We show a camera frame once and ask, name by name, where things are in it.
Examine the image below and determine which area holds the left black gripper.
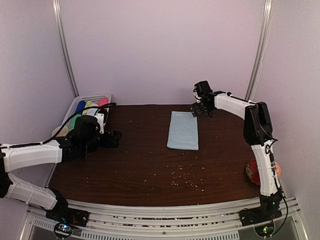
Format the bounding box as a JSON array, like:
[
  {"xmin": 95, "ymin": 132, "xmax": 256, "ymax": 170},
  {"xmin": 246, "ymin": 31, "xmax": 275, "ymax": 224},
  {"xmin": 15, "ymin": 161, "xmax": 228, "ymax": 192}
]
[{"xmin": 82, "ymin": 129, "xmax": 122, "ymax": 155}]

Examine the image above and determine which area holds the light blue towel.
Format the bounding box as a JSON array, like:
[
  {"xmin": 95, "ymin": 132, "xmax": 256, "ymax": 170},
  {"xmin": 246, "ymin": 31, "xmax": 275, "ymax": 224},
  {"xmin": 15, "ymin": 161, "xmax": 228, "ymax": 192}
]
[
  {"xmin": 83, "ymin": 103, "xmax": 98, "ymax": 116},
  {"xmin": 166, "ymin": 111, "xmax": 199, "ymax": 151}
]

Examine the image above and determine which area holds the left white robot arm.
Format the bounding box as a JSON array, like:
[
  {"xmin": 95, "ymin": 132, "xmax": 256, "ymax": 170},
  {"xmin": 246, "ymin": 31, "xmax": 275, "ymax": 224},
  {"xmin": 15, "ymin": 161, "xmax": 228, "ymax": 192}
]
[{"xmin": 0, "ymin": 130, "xmax": 122, "ymax": 222}]

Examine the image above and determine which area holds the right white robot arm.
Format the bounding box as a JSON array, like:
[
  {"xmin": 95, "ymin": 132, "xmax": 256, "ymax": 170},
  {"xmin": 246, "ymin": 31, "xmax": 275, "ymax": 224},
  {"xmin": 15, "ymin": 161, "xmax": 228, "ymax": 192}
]
[{"xmin": 191, "ymin": 89, "xmax": 283, "ymax": 221}]

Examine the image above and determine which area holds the green rolled towel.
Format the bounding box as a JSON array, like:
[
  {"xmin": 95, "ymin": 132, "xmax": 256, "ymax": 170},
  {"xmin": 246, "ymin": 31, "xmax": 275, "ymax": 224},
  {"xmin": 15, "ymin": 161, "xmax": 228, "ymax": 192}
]
[{"xmin": 68, "ymin": 114, "xmax": 82, "ymax": 131}]

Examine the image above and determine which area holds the beige plastic cup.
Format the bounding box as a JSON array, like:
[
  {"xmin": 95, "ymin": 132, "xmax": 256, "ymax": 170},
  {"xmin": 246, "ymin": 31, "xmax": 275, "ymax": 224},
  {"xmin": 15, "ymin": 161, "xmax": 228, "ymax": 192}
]
[{"xmin": 51, "ymin": 126, "xmax": 69, "ymax": 138}]

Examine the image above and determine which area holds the blue rolled towel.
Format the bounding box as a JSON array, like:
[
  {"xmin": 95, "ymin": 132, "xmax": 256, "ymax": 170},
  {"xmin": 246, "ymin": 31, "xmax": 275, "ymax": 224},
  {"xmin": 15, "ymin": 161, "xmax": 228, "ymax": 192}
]
[{"xmin": 74, "ymin": 100, "xmax": 86, "ymax": 115}]

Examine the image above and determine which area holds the yellow rolled towel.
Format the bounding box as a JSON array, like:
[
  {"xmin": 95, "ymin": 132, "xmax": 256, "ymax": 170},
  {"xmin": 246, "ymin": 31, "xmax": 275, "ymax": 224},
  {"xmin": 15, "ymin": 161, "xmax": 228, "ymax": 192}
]
[{"xmin": 83, "ymin": 101, "xmax": 94, "ymax": 111}]

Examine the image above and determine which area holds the white plastic basket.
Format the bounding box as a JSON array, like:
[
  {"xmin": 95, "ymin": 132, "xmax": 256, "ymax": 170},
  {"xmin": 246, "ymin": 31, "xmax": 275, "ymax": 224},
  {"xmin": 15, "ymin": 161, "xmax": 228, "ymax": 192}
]
[{"xmin": 62, "ymin": 92, "xmax": 113, "ymax": 124}]

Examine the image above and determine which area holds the pink rolled towel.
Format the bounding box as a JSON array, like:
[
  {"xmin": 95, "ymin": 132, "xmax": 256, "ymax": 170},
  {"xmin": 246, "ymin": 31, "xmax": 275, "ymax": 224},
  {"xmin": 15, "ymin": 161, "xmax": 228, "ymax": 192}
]
[{"xmin": 98, "ymin": 97, "xmax": 109, "ymax": 107}]

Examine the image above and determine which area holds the red floral bowl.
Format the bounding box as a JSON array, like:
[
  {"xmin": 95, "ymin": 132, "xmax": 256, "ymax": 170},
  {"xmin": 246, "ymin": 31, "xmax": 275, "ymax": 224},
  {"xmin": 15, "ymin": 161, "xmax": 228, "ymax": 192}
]
[{"xmin": 245, "ymin": 159, "xmax": 261, "ymax": 186}]

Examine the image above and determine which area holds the orange white patterned bowl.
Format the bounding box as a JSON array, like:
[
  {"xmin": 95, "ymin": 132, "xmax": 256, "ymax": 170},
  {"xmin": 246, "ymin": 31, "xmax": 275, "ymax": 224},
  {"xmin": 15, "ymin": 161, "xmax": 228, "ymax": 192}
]
[{"xmin": 275, "ymin": 162, "xmax": 282, "ymax": 179}]

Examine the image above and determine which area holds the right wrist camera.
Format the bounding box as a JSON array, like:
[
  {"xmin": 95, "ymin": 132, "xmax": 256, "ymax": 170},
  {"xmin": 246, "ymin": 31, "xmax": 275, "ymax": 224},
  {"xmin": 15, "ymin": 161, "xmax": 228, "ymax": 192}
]
[{"xmin": 193, "ymin": 80, "xmax": 213, "ymax": 98}]

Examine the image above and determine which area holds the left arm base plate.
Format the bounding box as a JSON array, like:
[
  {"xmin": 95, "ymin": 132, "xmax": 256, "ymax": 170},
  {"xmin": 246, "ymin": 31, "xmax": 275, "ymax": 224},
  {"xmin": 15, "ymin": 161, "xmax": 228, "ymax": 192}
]
[{"xmin": 45, "ymin": 208, "xmax": 90, "ymax": 227}]

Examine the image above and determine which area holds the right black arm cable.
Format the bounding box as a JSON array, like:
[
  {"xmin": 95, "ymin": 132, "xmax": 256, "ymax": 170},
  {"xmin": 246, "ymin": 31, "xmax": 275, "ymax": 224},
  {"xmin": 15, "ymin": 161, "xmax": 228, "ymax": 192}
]
[{"xmin": 259, "ymin": 124, "xmax": 290, "ymax": 237}]

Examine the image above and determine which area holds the right aluminium frame post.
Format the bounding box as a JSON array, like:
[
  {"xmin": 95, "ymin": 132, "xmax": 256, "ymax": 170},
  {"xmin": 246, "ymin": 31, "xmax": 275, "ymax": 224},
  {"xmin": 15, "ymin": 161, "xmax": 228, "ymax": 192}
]
[{"xmin": 245, "ymin": 0, "xmax": 274, "ymax": 101}]

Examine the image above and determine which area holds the aluminium frame post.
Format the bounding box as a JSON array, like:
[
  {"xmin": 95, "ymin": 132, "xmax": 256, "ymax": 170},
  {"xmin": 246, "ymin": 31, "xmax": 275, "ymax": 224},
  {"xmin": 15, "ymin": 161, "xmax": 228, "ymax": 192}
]
[
  {"xmin": 245, "ymin": 0, "xmax": 274, "ymax": 101},
  {"xmin": 52, "ymin": 0, "xmax": 79, "ymax": 97}
]

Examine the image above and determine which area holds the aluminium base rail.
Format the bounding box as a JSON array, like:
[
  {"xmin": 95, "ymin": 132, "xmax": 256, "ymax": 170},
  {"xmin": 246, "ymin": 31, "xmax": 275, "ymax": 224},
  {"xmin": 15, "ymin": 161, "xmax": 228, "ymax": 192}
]
[{"xmin": 18, "ymin": 197, "xmax": 310, "ymax": 240}]

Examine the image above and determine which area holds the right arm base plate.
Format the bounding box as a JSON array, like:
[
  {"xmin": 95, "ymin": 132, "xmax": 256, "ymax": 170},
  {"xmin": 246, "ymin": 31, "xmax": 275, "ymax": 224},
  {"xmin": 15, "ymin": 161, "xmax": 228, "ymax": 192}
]
[{"xmin": 239, "ymin": 207, "xmax": 282, "ymax": 227}]

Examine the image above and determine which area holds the left aluminium frame post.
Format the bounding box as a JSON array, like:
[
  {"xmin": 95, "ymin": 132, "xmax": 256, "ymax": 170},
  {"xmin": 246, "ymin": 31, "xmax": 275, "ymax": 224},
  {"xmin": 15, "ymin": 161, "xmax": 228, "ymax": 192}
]
[{"xmin": 52, "ymin": 0, "xmax": 79, "ymax": 97}]

